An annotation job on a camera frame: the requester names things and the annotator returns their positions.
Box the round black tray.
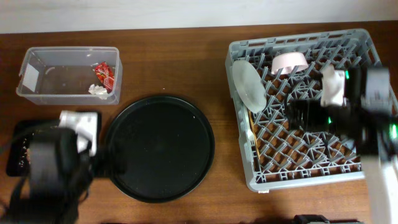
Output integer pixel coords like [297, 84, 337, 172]
[105, 95, 215, 203]

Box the red snack wrapper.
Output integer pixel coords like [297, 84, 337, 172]
[94, 62, 114, 93]

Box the wooden chopstick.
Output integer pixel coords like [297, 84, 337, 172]
[248, 109, 261, 160]

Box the grey dishwasher rack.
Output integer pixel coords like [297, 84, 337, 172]
[225, 29, 384, 192]

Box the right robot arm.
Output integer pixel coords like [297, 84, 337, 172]
[284, 65, 397, 223]

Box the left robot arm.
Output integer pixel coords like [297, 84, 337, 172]
[1, 110, 126, 223]

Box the white tissue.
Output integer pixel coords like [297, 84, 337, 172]
[88, 84, 108, 100]

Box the clear plastic bin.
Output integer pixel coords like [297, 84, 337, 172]
[16, 47, 123, 105]

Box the black rectangular tray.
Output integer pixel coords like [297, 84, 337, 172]
[6, 111, 101, 177]

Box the pink saucer plate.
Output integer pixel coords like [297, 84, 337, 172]
[271, 52, 308, 75]

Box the grey plate with food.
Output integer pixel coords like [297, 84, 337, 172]
[232, 60, 267, 113]

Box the white plastic fork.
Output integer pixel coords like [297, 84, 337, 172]
[246, 108, 254, 143]

